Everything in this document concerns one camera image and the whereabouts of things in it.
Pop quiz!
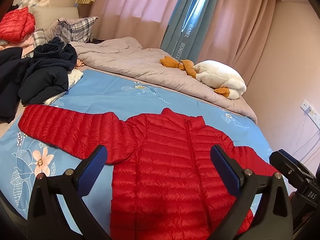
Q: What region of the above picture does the red down jacket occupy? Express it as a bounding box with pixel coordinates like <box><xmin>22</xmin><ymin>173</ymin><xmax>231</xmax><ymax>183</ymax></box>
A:
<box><xmin>18</xmin><ymin>105</ymin><xmax>275</xmax><ymax>239</ymax></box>
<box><xmin>0</xmin><ymin>7</ymin><xmax>35</xmax><ymax>43</ymax></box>

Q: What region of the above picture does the navy clothes pile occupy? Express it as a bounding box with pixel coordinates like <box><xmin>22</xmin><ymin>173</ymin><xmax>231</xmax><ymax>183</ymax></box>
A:
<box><xmin>1</xmin><ymin>37</ymin><xmax>77</xmax><ymax>123</ymax></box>

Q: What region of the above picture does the blue floral bed sheet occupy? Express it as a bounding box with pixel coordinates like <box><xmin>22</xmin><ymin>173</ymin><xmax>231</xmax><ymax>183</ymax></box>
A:
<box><xmin>1</xmin><ymin>70</ymin><xmax>272</xmax><ymax>218</ymax></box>

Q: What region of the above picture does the white folded garment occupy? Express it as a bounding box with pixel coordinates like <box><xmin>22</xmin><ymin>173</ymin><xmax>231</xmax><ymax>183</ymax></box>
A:
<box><xmin>43</xmin><ymin>68</ymin><xmax>84</xmax><ymax>106</ymax></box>

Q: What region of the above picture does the white goose plush toy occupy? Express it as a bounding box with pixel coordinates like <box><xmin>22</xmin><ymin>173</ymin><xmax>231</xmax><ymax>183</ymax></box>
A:
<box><xmin>159</xmin><ymin>56</ymin><xmax>247</xmax><ymax>100</ymax></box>

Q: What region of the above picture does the grey quilted duvet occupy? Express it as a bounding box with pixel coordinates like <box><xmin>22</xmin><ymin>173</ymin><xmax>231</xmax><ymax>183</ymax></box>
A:
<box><xmin>71</xmin><ymin>37</ymin><xmax>258</xmax><ymax>123</ymax></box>

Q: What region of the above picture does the pink curtain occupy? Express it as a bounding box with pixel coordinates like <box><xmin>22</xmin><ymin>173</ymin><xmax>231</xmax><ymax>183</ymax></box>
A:
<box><xmin>90</xmin><ymin>0</ymin><xmax>276</xmax><ymax>83</ymax></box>

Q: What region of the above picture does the plaid pillow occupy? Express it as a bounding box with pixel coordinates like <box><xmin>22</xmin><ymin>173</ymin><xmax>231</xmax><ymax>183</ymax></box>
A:
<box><xmin>37</xmin><ymin>17</ymin><xmax>98</xmax><ymax>43</ymax></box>

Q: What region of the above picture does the folded red down jacket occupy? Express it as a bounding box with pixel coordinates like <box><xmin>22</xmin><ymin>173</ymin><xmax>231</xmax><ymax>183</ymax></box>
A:
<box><xmin>0</xmin><ymin>7</ymin><xmax>35</xmax><ymax>43</ymax></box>

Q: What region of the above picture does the beige headboard cushion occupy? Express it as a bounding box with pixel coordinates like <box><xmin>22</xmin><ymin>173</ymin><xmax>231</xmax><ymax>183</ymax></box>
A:
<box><xmin>30</xmin><ymin>6</ymin><xmax>79</xmax><ymax>30</ymax></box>

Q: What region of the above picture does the teal curtain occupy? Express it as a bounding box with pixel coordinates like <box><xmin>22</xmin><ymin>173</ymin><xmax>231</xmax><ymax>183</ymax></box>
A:
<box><xmin>160</xmin><ymin>0</ymin><xmax>217</xmax><ymax>62</ymax></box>

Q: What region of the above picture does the white stuffed toy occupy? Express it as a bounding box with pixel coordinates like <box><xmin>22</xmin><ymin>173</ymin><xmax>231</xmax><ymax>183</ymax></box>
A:
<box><xmin>16</xmin><ymin>0</ymin><xmax>50</xmax><ymax>9</ymax></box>

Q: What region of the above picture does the white wall socket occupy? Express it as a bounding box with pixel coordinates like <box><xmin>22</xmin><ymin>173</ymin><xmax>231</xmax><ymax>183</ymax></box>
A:
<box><xmin>300</xmin><ymin>100</ymin><xmax>320</xmax><ymax>129</ymax></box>

